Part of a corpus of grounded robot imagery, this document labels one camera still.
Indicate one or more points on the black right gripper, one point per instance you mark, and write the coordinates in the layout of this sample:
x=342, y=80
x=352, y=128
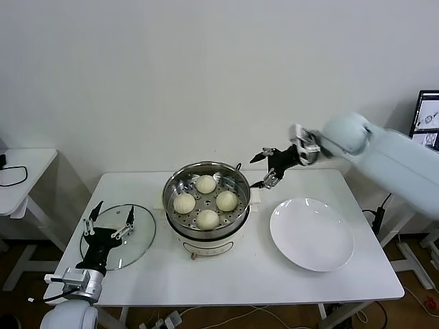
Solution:
x=284, y=161

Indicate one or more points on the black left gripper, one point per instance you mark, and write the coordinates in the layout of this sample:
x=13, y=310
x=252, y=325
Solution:
x=99, y=241

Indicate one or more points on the round glass pot lid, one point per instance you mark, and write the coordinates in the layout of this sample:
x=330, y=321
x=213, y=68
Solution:
x=144, y=240

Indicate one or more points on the white steamed baozi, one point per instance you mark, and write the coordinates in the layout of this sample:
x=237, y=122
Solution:
x=206, y=184
x=226, y=200
x=184, y=204
x=208, y=219

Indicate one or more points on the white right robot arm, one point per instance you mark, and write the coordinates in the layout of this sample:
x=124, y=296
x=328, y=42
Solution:
x=394, y=154

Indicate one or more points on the perforated steel steamer basket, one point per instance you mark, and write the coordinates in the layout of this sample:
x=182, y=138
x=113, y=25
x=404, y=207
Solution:
x=209, y=202

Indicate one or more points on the round white plate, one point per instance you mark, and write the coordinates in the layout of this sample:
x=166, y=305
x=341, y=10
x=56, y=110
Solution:
x=308, y=236

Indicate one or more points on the cream electric cooker pot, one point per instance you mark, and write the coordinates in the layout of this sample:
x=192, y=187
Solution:
x=209, y=246

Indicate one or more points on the white table leg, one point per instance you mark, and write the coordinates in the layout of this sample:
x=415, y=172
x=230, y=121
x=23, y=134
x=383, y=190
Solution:
x=123, y=317
x=323, y=315

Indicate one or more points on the white power strip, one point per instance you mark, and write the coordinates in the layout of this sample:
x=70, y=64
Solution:
x=169, y=320

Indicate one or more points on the small black adapter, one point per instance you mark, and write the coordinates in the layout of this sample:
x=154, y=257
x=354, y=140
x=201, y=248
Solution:
x=3, y=159

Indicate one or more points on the black power brick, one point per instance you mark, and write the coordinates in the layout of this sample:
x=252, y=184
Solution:
x=377, y=219

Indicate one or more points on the grey open laptop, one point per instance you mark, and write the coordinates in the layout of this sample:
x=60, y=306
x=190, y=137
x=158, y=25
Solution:
x=428, y=113

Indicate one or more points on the small red floor object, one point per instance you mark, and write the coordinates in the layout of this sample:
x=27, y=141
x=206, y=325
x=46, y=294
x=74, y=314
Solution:
x=430, y=303

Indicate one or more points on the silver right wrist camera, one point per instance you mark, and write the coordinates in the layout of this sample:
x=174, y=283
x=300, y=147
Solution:
x=304, y=138

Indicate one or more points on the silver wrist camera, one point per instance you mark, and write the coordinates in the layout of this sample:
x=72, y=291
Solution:
x=77, y=279
x=304, y=138

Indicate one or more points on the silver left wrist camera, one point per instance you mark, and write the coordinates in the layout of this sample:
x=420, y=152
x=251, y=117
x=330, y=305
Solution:
x=77, y=279

